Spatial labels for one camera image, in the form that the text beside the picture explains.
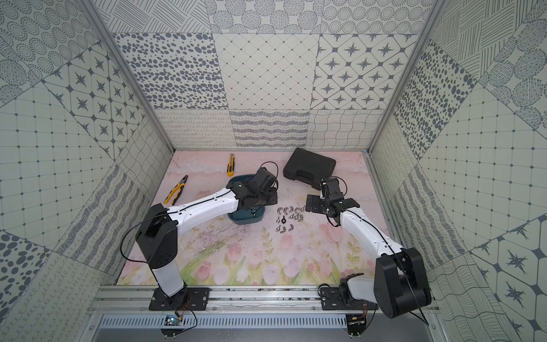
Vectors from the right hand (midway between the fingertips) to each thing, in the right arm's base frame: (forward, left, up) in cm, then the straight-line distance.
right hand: (318, 206), depth 88 cm
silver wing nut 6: (0, +12, -10) cm, 15 cm away
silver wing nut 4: (+3, +9, -9) cm, 13 cm away
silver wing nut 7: (-1, +7, -9) cm, 11 cm away
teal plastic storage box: (-1, +32, -7) cm, 33 cm away
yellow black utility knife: (+27, +44, -6) cm, 52 cm away
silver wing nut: (+2, +17, -8) cm, 19 cm away
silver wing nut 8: (-7, +15, -9) cm, 19 cm away
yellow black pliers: (+11, +68, -7) cm, 70 cm away
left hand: (+3, +18, +5) cm, 19 cm away
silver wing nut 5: (+4, +6, -9) cm, 12 cm away
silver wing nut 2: (+2, +14, -8) cm, 17 cm away
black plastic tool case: (+24, +2, -3) cm, 24 cm away
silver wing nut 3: (+3, +12, -10) cm, 16 cm away
